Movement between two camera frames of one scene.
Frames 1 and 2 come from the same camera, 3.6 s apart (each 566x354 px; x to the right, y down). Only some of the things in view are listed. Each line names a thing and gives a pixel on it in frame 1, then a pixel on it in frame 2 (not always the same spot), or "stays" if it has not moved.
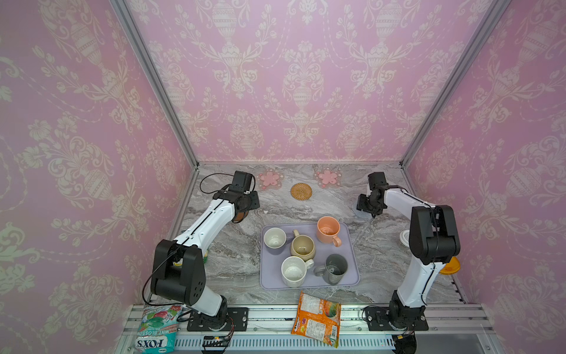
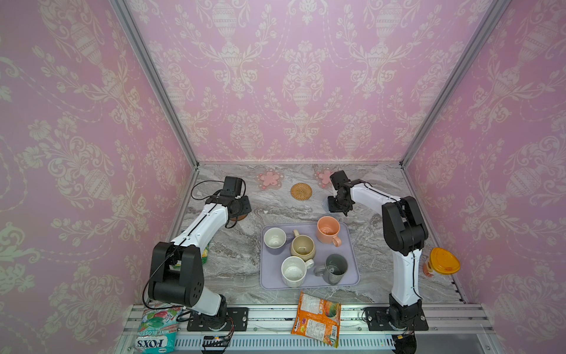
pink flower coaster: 328,178 stays
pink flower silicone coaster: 270,179 stays
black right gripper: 361,205 to 332,209
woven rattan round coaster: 301,192 stays
